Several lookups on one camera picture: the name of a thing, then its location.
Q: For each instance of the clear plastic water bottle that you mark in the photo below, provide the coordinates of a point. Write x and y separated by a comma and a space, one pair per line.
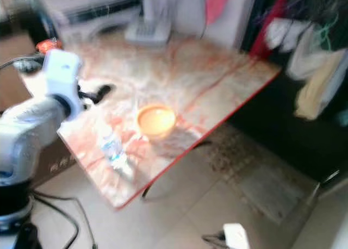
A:
112, 148

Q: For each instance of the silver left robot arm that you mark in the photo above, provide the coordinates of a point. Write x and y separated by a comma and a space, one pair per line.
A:
27, 135

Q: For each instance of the orange plastic bowl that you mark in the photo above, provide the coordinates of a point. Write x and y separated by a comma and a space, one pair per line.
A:
156, 121

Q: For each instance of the orange black tape measure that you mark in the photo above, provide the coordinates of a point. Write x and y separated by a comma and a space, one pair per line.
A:
49, 45

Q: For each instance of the white grey tabletop appliance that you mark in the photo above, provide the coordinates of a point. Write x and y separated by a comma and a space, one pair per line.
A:
147, 34

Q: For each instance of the light wood panel board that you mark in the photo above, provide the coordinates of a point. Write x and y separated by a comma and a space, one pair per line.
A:
13, 86

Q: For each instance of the white washing machine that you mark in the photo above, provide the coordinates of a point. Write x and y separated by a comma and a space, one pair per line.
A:
87, 10

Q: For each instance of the pink hanging item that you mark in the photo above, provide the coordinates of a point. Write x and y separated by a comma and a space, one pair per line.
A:
217, 3

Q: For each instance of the brown patterned floor mat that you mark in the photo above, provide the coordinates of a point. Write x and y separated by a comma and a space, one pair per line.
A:
234, 151

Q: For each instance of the red hanging cloth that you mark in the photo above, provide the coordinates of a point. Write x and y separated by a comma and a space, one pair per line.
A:
272, 20

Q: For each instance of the black cabinet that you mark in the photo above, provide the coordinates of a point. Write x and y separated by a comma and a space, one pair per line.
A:
293, 129

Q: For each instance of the grey floor mat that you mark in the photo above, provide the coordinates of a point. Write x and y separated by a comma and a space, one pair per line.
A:
277, 192

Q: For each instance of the white hanging cloth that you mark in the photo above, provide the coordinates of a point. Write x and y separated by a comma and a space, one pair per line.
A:
304, 48

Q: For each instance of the pale yellow hanging cloth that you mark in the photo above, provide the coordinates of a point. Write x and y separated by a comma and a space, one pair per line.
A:
321, 91

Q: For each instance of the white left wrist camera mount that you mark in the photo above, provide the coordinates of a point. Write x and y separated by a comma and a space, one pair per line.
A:
62, 75

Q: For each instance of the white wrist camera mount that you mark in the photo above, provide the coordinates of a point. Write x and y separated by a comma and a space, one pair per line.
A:
62, 75
236, 237

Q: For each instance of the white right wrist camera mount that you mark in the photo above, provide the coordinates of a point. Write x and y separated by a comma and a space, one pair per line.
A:
236, 237

